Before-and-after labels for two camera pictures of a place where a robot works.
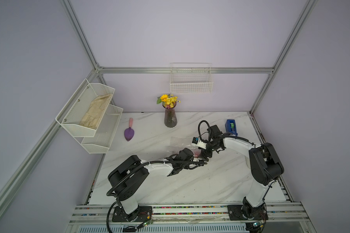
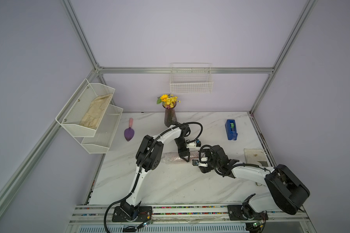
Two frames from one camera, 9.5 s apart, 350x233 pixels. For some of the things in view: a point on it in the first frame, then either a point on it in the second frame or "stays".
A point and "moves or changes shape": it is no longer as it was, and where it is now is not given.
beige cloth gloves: [92, 117] stays
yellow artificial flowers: [169, 101] stays
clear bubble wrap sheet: [177, 144] moves or changes shape
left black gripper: [186, 167] to [185, 153]
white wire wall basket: [191, 78] stays
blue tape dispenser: [228, 127] stays
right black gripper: [205, 152] to [207, 154]
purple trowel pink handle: [129, 132] stays
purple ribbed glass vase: [170, 119] stays
